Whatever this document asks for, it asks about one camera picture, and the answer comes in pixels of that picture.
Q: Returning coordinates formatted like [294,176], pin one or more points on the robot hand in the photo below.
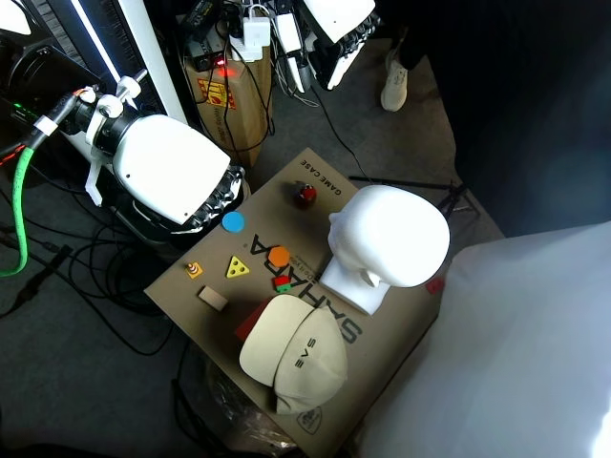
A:
[339,16]
[167,162]

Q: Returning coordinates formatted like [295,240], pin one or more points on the beige baseball cap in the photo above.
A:
[305,362]

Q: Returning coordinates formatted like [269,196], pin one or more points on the white mannequin head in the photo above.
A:
[396,234]

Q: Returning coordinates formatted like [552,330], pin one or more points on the brown carton with red print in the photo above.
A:
[238,119]

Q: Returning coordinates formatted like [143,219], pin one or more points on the white plug charger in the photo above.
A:
[257,35]

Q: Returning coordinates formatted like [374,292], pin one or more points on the person's foot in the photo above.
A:
[395,81]

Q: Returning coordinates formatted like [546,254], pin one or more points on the blue round disc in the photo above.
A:
[234,222]

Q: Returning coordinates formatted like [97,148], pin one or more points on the white column with light strip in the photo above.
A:
[162,57]

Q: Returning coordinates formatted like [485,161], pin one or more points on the large printed cardboard box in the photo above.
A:
[267,210]

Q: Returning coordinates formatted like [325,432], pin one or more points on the orange tile with cone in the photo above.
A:
[194,271]

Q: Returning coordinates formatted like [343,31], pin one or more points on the black box with red light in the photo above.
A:
[207,56]

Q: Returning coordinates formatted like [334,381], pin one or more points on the yellow triangle block with holes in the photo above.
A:
[237,271]

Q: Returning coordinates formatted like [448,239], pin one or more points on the dark red toy apple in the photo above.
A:
[304,196]

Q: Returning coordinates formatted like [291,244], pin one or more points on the plain wooden rectangular block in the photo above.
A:
[213,297]

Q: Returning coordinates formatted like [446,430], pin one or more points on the orange octagon block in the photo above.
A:
[278,256]

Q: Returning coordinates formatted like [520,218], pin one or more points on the small red and green block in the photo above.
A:
[281,285]

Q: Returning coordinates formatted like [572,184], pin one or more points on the red orange square block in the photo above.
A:
[248,324]

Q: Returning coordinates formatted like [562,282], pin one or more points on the black tripod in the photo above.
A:
[453,195]

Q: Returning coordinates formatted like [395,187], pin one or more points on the clear plastic bag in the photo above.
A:
[238,420]

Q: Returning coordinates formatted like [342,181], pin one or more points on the small red flat piece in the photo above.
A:
[435,285]

